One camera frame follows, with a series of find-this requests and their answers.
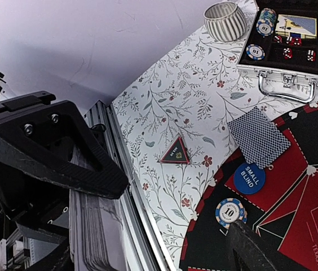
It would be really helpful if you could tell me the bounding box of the round red black poker mat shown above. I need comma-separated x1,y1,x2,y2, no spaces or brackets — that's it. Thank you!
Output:
179,102,318,270

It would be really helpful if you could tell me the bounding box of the blue small blind button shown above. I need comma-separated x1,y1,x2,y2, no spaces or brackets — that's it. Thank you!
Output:
233,163,266,195

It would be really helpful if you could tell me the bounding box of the striped grey cup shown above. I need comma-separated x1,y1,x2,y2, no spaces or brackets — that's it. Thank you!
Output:
204,2,247,42

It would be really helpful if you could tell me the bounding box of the aluminium poker chip case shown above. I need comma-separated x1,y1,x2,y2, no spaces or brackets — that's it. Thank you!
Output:
237,1,318,103

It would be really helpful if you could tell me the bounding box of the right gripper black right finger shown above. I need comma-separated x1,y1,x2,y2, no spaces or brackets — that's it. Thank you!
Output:
226,220,307,270

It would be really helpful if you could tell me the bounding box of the aluminium front rail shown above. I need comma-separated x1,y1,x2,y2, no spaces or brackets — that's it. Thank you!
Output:
82,101,176,271

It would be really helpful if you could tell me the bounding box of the poker chip stack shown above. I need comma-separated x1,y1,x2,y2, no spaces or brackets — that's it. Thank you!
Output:
215,198,248,229

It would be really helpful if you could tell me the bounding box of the black triangular card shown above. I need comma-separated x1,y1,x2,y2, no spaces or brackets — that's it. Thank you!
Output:
159,136,190,164

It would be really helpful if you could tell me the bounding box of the left poker chip row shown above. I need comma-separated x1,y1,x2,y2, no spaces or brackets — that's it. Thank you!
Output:
255,8,277,37

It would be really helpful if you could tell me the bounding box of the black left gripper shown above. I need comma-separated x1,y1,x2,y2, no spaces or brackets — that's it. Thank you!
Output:
0,72,129,244

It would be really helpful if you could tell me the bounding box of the playing card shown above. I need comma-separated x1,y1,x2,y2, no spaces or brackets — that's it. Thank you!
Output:
228,107,291,169

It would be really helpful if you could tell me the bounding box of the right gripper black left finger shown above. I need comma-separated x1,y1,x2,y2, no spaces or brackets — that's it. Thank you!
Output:
26,244,72,271

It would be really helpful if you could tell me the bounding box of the boxed playing card deck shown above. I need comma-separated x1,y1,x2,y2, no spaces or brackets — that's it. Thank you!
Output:
275,14,317,39

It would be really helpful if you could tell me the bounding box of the red dice set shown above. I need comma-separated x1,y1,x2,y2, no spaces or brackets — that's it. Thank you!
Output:
270,35,317,62

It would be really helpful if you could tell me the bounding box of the loose poker chip in case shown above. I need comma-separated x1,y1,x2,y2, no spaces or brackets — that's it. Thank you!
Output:
246,44,266,60

